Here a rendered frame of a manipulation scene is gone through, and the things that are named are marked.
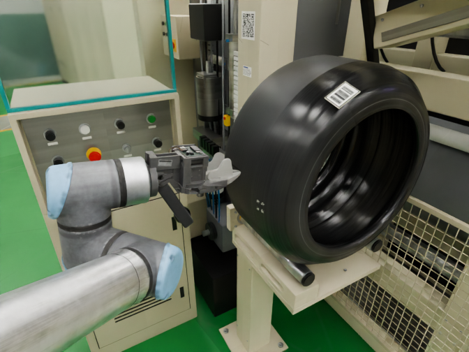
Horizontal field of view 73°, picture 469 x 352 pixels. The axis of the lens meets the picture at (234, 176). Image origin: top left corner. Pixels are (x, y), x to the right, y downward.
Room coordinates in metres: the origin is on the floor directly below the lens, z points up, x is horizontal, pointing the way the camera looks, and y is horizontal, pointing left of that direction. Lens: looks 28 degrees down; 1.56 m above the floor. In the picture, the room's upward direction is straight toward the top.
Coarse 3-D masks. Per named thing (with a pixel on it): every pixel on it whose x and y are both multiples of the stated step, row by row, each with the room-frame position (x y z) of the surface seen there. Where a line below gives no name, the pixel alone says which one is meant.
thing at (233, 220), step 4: (232, 204) 0.92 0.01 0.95; (228, 208) 0.90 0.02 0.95; (232, 208) 0.90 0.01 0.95; (228, 212) 0.90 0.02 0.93; (232, 212) 0.90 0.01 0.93; (236, 212) 0.90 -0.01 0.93; (228, 216) 0.90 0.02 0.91; (232, 216) 0.90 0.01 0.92; (236, 216) 0.90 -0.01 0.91; (228, 220) 0.90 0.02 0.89; (232, 220) 0.90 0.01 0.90; (236, 220) 0.90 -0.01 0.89; (228, 224) 0.90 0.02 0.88; (232, 224) 0.90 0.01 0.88; (236, 224) 0.90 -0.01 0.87; (240, 224) 0.91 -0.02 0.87; (228, 228) 0.90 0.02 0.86; (232, 228) 0.90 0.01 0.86
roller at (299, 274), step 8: (240, 216) 0.91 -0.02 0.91; (248, 224) 0.86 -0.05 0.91; (264, 240) 0.78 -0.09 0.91; (280, 256) 0.70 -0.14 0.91; (288, 264) 0.67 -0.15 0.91; (296, 264) 0.66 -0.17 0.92; (296, 272) 0.64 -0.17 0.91; (304, 272) 0.63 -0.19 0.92; (312, 272) 0.63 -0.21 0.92; (304, 280) 0.61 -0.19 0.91; (312, 280) 0.63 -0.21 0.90
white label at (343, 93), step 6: (342, 84) 0.66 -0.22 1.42; (348, 84) 0.66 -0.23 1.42; (336, 90) 0.65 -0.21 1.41; (342, 90) 0.65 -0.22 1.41; (348, 90) 0.64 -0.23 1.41; (354, 90) 0.64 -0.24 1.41; (330, 96) 0.64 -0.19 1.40; (336, 96) 0.64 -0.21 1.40; (342, 96) 0.63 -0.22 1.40; (348, 96) 0.63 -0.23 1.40; (354, 96) 0.63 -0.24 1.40; (330, 102) 0.63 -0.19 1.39; (336, 102) 0.62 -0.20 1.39; (342, 102) 0.62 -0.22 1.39
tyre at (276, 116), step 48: (288, 96) 0.70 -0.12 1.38; (384, 96) 0.68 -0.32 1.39; (240, 144) 0.71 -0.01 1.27; (288, 144) 0.60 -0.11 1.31; (336, 144) 0.61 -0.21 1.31; (384, 144) 0.94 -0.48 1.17; (240, 192) 0.67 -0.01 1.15; (288, 192) 0.57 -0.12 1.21; (336, 192) 0.96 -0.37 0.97; (384, 192) 0.87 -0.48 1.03; (288, 240) 0.58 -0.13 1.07; (336, 240) 0.78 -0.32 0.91
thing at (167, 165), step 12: (192, 144) 0.62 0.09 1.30; (156, 156) 0.53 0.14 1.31; (168, 156) 0.54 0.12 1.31; (180, 156) 0.55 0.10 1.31; (192, 156) 0.55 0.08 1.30; (204, 156) 0.56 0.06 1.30; (156, 168) 0.53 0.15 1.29; (168, 168) 0.54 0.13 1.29; (180, 168) 0.55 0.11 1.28; (192, 168) 0.55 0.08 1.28; (204, 168) 0.57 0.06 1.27; (156, 180) 0.51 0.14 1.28; (168, 180) 0.54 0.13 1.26; (180, 180) 0.55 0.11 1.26; (192, 180) 0.55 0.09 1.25; (156, 192) 0.51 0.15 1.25; (180, 192) 0.55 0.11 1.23; (192, 192) 0.54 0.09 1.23
